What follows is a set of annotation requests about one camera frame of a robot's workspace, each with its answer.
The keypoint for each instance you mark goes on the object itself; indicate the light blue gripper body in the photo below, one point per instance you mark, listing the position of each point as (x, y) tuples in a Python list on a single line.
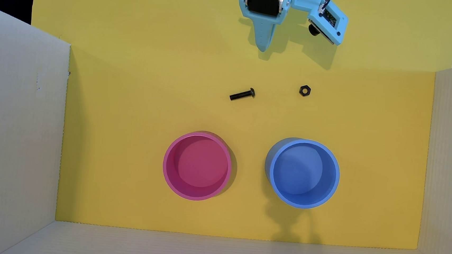
[(263, 1)]

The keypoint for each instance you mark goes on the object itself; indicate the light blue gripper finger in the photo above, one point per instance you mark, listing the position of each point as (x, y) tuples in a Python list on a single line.
[(264, 36)]

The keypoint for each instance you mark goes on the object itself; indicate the black round-head bolt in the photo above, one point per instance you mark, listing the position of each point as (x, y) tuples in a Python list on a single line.
[(242, 94)]

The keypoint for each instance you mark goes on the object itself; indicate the white cardboard box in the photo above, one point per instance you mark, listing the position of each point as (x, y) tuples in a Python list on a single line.
[(14, 136)]

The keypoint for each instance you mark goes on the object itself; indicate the black hex nut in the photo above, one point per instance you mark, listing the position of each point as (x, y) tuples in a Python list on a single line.
[(305, 90)]

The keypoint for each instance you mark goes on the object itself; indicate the blue round cup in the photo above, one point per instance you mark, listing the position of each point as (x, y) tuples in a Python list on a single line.
[(302, 174)]

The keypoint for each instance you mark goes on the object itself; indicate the yellow paper mat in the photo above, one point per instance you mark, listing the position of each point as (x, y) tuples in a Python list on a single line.
[(139, 109)]

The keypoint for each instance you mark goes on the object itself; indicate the pink round cup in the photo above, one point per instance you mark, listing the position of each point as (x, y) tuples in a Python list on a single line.
[(197, 166)]

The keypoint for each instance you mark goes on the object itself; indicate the light blue wrist camera module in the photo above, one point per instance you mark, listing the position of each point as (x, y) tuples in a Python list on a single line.
[(329, 21)]

